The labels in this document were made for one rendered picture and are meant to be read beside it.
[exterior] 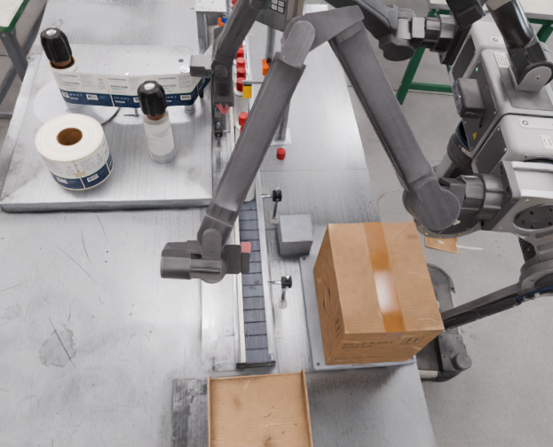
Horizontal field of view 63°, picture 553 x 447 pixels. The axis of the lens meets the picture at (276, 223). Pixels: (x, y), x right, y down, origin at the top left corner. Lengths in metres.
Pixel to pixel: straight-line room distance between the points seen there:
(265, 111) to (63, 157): 0.85
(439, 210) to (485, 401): 1.66
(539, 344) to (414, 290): 1.56
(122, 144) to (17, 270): 0.54
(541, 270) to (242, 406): 0.98
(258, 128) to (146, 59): 1.27
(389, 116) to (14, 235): 1.22
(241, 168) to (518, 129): 0.52
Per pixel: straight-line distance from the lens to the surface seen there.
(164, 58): 2.02
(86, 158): 1.50
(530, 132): 0.98
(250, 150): 0.81
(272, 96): 0.80
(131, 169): 1.62
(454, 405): 2.36
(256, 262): 1.38
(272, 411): 1.30
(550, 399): 2.60
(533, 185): 0.93
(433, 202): 0.85
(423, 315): 1.15
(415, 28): 1.24
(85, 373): 1.38
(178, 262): 0.88
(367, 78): 0.81
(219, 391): 1.30
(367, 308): 1.11
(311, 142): 1.76
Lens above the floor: 2.11
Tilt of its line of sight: 57 degrees down
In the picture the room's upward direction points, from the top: 8 degrees clockwise
